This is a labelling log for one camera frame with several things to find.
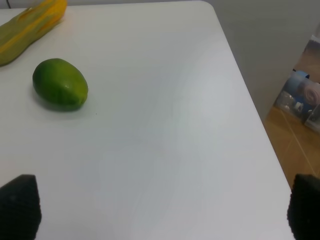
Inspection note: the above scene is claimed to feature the clear plastic storage box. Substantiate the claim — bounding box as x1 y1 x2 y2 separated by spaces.
272 34 320 132

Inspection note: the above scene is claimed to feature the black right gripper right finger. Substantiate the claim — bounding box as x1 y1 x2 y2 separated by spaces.
287 174 320 240

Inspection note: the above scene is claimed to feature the green lime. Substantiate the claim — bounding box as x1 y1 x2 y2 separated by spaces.
32 58 89 111

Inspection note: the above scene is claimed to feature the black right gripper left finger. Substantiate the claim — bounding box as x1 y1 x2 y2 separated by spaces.
0 174 42 240

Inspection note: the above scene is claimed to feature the yellow green corn cob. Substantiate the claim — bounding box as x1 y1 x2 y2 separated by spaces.
0 0 68 66

